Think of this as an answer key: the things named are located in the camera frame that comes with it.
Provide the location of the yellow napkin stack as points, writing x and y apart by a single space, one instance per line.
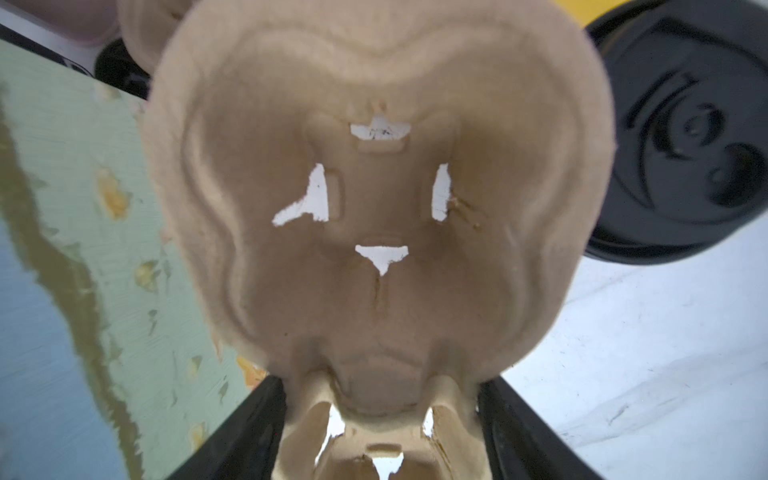
586 11

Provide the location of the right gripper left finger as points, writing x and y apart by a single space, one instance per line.
246 445

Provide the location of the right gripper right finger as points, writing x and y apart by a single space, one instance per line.
519 444

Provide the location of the single brown pulp carrier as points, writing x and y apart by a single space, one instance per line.
381 203

